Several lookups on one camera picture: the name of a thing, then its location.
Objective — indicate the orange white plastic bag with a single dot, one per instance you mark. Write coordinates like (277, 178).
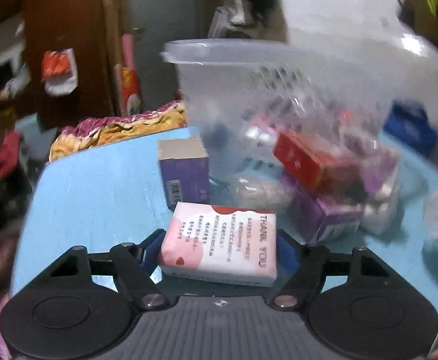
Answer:
(59, 71)

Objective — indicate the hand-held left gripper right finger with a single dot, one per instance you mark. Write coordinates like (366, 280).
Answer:
(287, 251)

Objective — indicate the white plastic lattice basket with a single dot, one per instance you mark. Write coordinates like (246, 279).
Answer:
(219, 93)

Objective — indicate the floral blanket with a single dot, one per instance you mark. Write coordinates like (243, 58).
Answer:
(117, 131)

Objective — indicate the pink white tissue pack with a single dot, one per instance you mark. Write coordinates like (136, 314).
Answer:
(219, 243)

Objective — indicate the brown wooden wardrobe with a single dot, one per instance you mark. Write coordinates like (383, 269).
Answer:
(68, 18)

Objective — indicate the red box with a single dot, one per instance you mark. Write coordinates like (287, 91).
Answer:
(313, 161)

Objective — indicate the red paper envelope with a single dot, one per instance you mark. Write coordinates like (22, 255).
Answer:
(130, 90)

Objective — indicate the grey metal door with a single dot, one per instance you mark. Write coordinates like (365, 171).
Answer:
(155, 15)

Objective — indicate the purple printed packet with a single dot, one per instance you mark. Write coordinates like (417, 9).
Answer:
(380, 168)

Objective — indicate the clear tissue pack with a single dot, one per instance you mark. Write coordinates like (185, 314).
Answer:
(264, 195)

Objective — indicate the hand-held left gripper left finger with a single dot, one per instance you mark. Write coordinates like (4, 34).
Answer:
(152, 249)

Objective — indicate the blue shopping bag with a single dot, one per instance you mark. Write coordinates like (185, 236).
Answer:
(410, 125)

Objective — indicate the purple box with cream side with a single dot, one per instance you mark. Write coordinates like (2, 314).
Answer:
(183, 172)

